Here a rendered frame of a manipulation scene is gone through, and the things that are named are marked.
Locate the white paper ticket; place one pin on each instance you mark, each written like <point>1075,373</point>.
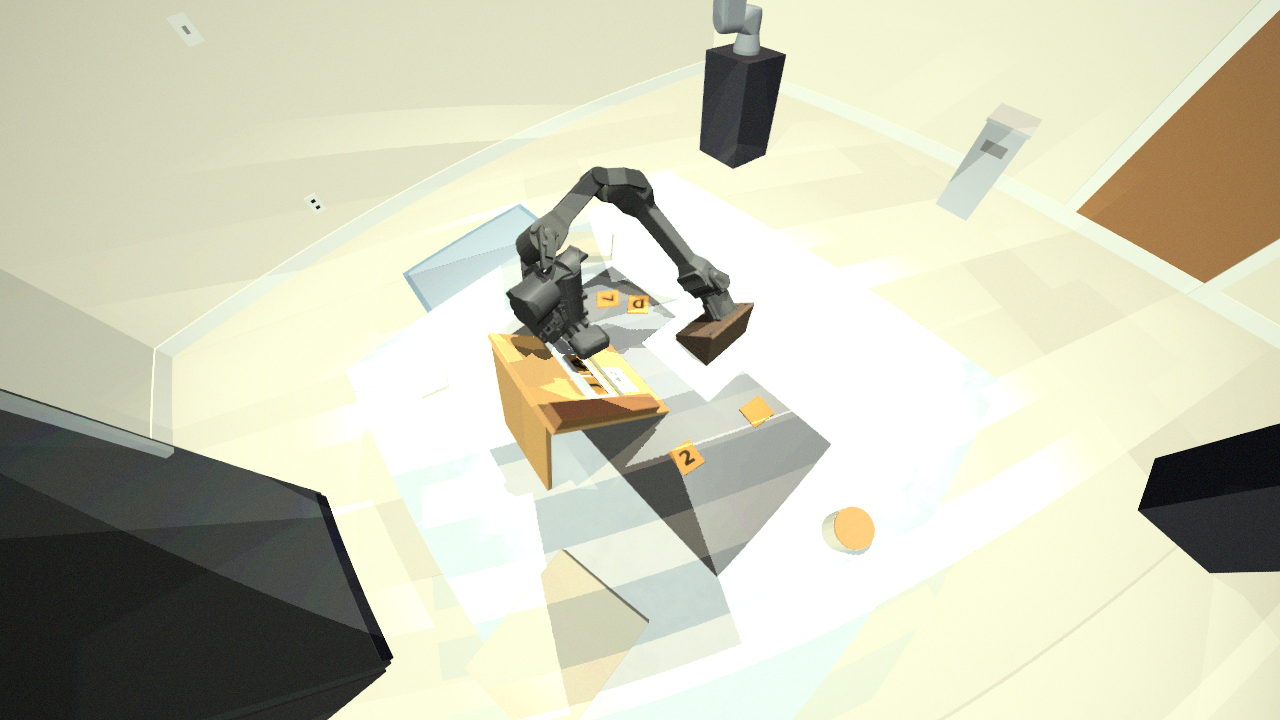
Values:
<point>620,379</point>

